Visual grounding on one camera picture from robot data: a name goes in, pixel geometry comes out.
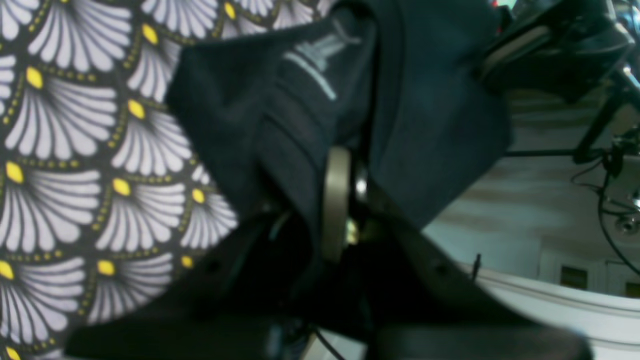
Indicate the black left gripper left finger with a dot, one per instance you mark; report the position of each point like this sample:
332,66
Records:
236,304

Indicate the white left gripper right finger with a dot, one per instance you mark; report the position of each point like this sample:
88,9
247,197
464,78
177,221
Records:
400,295

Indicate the dark navy T-shirt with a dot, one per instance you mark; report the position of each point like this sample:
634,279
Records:
395,80

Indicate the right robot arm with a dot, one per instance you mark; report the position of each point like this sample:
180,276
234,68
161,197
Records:
567,48

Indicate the fan-patterned table cloth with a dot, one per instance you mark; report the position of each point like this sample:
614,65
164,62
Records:
103,201

